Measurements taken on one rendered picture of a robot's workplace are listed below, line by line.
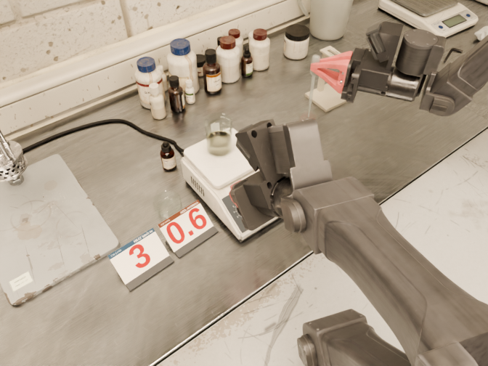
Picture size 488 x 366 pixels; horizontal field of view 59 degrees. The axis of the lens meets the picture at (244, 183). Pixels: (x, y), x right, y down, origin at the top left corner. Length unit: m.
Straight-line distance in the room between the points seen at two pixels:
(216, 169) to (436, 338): 0.56
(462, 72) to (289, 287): 0.47
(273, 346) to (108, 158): 0.53
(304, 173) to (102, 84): 0.72
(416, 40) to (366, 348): 0.53
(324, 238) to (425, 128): 0.70
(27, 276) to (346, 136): 0.71
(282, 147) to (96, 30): 0.69
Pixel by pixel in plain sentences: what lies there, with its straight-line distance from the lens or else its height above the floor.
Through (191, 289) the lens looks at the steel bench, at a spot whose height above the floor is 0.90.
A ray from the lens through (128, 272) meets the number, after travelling 0.78.
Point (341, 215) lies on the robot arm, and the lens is 0.42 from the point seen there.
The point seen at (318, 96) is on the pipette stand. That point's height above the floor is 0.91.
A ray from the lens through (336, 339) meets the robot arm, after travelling 0.53.
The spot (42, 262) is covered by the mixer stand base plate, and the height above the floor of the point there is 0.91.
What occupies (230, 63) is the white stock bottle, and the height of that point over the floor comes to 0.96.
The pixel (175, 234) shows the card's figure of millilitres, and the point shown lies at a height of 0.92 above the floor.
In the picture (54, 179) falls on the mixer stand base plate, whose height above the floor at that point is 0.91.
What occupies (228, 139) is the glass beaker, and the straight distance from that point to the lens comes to 0.79.
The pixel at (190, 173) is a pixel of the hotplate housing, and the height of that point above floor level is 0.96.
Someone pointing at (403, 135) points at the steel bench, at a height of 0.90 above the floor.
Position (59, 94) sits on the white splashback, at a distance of 1.09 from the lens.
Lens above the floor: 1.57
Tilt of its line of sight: 48 degrees down
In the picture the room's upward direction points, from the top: straight up
